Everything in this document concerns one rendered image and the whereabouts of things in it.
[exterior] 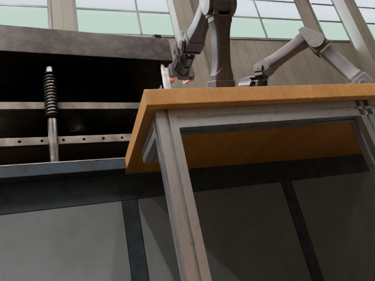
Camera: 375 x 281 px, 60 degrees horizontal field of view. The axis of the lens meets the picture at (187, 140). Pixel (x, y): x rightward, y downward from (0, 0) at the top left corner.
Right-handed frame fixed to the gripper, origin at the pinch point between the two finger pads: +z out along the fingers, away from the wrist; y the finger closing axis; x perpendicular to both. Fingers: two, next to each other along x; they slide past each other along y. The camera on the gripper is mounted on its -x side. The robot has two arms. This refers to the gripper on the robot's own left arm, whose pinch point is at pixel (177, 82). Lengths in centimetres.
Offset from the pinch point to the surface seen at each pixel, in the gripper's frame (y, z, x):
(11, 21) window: 117, 277, -305
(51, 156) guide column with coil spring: 58, 64, 3
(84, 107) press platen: 37, 72, -33
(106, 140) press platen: 26, 71, -8
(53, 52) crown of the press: 53, 57, -64
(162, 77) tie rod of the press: -16, 67, -51
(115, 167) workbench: 33, -16, 43
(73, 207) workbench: 46, -12, 53
